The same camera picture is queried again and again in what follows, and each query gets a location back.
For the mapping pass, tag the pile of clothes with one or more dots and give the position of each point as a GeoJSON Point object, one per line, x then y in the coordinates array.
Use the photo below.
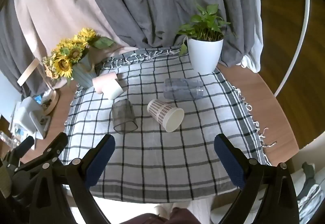
{"type": "Point", "coordinates": [311, 193]}

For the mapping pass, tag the pink curtain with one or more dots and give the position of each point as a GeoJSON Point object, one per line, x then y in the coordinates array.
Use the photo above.
{"type": "Point", "coordinates": [50, 10]}

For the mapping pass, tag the green plant in white pot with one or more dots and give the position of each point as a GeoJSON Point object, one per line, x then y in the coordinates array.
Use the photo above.
{"type": "Point", "coordinates": [204, 56]}

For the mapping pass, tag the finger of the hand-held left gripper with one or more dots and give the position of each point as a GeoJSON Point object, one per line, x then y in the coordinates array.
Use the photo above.
{"type": "Point", "coordinates": [59, 142]}
{"type": "Point", "coordinates": [25, 144]}

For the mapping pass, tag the grey translucent plastic cup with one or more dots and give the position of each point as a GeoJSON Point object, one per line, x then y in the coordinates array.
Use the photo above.
{"type": "Point", "coordinates": [123, 114]}

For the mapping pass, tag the clear bluish plastic cup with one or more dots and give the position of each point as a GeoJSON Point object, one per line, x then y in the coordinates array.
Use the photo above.
{"type": "Point", "coordinates": [182, 89]}

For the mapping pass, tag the round wooden base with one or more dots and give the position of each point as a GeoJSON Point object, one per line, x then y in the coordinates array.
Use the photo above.
{"type": "Point", "coordinates": [52, 102]}

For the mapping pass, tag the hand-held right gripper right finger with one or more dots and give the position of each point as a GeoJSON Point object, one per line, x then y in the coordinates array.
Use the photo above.
{"type": "Point", "coordinates": [229, 163]}

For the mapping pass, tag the light wooden bar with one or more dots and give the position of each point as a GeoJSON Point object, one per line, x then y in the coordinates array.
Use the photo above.
{"type": "Point", "coordinates": [28, 71]}

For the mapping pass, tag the patterned paper cup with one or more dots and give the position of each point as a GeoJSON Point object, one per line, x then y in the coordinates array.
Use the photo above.
{"type": "Point", "coordinates": [162, 112]}

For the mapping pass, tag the blue-grey ribbed vase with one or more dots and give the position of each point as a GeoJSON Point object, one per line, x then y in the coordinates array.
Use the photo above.
{"type": "Point", "coordinates": [83, 75]}

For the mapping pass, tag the white hoop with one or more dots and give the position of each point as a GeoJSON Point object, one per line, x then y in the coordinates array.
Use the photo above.
{"type": "Point", "coordinates": [303, 33]}

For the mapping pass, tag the white box device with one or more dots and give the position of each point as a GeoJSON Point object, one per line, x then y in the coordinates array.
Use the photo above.
{"type": "Point", "coordinates": [28, 114]}

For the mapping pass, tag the white curtain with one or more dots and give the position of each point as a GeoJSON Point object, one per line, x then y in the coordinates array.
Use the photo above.
{"type": "Point", "coordinates": [256, 43]}

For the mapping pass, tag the checked grey white tablecloth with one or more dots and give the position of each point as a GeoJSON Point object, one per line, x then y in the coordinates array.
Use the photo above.
{"type": "Point", "coordinates": [152, 163]}

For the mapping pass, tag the sunflower bouquet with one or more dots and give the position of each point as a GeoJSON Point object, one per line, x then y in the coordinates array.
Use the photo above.
{"type": "Point", "coordinates": [63, 66]}

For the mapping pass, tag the pink cup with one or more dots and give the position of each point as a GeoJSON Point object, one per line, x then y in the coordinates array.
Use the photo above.
{"type": "Point", "coordinates": [101, 81]}

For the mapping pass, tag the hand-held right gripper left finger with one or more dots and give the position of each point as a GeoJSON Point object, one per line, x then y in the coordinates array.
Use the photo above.
{"type": "Point", "coordinates": [100, 160]}

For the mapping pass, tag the person's dark red pants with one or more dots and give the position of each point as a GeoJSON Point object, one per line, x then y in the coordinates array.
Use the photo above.
{"type": "Point", "coordinates": [162, 217]}

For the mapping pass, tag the white cup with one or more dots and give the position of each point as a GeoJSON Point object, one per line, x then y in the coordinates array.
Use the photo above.
{"type": "Point", "coordinates": [114, 90]}

